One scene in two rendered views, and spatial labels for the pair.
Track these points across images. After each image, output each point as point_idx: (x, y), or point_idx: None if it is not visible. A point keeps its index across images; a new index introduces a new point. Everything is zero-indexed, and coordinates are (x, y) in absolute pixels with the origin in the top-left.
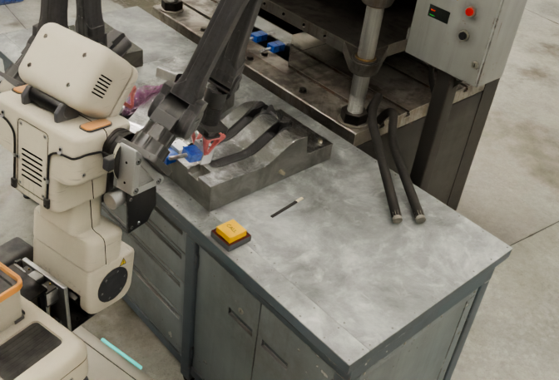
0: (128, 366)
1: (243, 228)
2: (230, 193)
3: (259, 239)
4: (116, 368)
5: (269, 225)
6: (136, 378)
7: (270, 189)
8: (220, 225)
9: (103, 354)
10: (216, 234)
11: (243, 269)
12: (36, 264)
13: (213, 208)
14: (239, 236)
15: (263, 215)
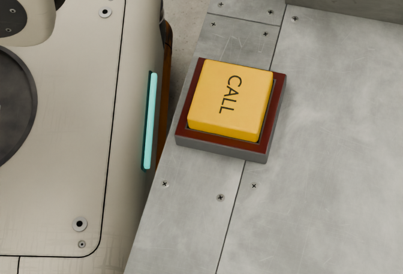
0: (123, 149)
1: (256, 119)
2: None
3: (290, 182)
4: (105, 137)
5: (372, 166)
6: (108, 178)
7: None
8: (215, 63)
9: (116, 100)
10: (196, 77)
11: (139, 223)
12: None
13: (300, 2)
14: (225, 131)
15: (397, 123)
